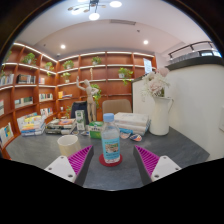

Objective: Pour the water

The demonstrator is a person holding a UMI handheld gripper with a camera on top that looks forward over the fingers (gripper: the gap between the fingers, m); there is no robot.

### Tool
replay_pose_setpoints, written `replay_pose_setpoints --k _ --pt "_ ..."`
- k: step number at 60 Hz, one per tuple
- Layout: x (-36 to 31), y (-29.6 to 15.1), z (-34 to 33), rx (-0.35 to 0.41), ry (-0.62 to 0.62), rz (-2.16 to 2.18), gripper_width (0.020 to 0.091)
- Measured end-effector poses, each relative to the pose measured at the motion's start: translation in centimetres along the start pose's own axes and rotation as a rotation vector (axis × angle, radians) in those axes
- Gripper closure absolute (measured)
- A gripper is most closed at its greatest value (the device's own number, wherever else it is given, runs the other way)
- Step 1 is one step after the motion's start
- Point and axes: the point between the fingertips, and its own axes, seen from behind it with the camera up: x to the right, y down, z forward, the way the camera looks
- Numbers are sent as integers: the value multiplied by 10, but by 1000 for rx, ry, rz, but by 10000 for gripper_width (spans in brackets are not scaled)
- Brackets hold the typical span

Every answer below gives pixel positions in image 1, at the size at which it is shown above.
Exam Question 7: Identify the cream cup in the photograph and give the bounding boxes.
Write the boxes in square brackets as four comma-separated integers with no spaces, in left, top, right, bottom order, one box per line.
[56,134,82,158]

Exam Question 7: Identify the dark chair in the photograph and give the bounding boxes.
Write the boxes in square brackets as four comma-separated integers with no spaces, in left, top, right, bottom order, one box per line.
[70,101,89,125]

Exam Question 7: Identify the brown wooden shelf unit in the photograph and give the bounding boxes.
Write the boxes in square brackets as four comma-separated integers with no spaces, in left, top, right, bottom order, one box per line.
[0,41,158,151]

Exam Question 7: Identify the wooden artist mannequin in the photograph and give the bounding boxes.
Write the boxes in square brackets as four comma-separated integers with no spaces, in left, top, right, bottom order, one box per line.
[75,75,100,123]

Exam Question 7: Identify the green and white box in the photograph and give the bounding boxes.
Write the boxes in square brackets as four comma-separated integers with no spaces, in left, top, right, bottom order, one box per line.
[88,120,105,140]

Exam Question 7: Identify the clear blue-capped water bottle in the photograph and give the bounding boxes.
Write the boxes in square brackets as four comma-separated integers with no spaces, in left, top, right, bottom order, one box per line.
[100,112,122,164]

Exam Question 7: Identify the dark magazine stack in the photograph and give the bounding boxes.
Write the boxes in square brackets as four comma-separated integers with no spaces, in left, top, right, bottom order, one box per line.
[44,118,78,135]

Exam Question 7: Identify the upright green and white carton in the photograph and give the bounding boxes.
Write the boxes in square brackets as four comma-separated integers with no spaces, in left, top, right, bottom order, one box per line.
[74,109,87,132]

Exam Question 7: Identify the black ceiling track rail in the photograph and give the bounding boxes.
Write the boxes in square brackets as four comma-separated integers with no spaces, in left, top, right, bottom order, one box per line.
[167,40,218,61]

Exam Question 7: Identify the tan upholstered chair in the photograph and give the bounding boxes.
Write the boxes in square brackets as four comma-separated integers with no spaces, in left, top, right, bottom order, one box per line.
[101,98,133,116]

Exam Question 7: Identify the pink and white flower bouquet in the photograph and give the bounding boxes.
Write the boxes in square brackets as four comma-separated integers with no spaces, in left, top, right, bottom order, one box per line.
[139,67,171,101]

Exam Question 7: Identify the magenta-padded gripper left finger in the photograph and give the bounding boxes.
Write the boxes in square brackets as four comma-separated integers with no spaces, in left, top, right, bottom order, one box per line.
[43,144,95,187]

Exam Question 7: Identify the colourful book stack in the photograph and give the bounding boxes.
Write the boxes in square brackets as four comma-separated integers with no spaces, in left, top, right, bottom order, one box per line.
[17,113,47,137]

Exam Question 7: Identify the white jug vase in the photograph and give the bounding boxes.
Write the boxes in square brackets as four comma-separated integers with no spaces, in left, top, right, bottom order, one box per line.
[148,96,174,137]

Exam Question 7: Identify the ceiling air vent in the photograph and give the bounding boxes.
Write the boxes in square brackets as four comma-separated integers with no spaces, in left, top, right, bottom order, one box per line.
[109,19,137,26]

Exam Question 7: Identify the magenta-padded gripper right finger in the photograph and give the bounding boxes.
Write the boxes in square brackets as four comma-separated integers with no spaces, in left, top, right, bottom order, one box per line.
[133,144,183,187]

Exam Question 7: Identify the window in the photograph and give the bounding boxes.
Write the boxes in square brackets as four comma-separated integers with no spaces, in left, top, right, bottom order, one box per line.
[199,49,223,58]

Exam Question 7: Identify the ceiling chandelier with round lamps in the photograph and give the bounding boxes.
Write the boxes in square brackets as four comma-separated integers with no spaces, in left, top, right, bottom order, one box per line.
[67,0,123,22]

